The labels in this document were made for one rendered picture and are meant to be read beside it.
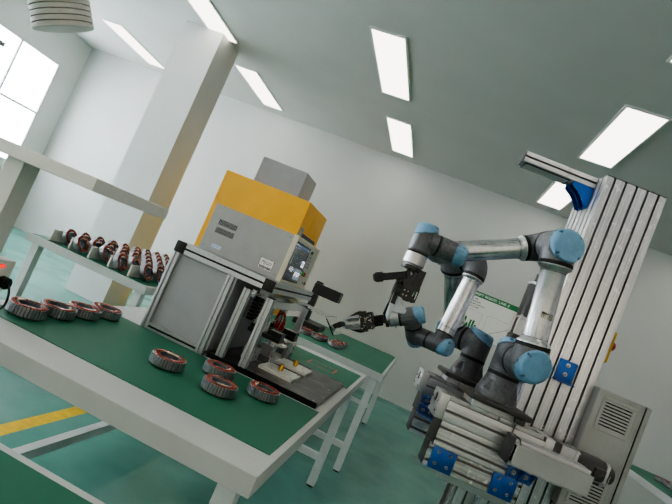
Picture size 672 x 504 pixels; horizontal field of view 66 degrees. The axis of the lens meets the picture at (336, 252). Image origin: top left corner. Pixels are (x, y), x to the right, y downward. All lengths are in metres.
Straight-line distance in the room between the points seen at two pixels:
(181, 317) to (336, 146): 6.13
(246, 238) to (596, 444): 1.57
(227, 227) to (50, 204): 7.68
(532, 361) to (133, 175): 5.07
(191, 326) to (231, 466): 0.95
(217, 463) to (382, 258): 6.42
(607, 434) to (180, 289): 1.72
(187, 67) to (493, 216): 4.47
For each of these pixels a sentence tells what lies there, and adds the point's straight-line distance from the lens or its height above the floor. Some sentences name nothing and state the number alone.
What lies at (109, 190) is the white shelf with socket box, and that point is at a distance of 1.46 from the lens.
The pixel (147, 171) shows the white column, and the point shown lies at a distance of 6.09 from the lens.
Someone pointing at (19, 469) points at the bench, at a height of 0.75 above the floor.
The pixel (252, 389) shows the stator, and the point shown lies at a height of 0.77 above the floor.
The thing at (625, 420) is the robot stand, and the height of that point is 1.15.
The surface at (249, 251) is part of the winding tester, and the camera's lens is 2.15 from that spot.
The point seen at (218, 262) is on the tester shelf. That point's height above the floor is 1.10.
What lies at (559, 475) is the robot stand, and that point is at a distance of 1.96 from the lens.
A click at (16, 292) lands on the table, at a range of 3.80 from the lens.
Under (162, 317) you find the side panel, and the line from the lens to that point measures 2.13.
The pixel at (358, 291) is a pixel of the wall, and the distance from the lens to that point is 7.48.
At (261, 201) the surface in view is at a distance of 6.01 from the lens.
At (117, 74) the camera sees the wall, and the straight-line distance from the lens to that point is 9.83.
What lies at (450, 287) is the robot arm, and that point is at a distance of 2.38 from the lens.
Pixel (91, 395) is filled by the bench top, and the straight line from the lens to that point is 1.36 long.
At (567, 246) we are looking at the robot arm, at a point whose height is 1.61.
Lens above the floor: 1.19
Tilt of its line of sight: 3 degrees up
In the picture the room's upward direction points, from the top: 23 degrees clockwise
